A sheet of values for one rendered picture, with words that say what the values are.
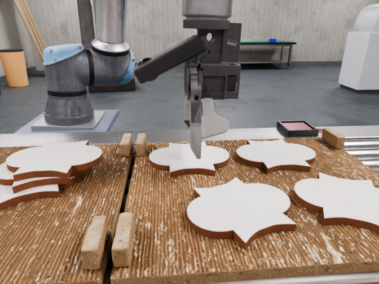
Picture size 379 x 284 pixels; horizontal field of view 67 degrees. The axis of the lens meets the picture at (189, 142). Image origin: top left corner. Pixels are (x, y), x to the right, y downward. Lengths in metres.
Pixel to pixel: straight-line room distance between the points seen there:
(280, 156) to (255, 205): 0.17
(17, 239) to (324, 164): 0.48
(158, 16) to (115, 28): 8.07
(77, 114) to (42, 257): 0.65
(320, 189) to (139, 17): 8.72
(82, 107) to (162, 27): 8.10
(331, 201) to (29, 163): 0.44
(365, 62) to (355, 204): 5.67
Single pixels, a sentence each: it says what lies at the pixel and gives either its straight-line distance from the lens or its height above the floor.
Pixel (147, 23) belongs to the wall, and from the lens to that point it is 9.00.
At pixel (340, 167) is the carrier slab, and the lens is 0.56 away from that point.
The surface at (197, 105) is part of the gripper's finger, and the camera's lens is 0.42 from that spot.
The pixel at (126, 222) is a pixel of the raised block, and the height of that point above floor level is 0.96.
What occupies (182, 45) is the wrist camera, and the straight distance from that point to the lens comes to 0.45.
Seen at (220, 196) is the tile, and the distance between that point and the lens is 0.40.
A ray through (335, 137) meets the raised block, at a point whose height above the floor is 0.96.
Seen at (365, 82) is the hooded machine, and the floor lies 0.21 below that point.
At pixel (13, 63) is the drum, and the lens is 6.81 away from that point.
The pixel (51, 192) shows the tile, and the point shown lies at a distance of 0.46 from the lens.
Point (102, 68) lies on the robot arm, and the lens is 0.95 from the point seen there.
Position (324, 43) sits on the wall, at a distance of 10.17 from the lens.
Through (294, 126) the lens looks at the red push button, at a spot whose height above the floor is 0.93.
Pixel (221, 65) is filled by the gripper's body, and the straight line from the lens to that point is 0.45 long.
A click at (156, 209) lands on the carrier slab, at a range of 0.40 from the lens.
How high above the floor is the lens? 1.16
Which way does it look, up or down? 22 degrees down
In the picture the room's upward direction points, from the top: straight up
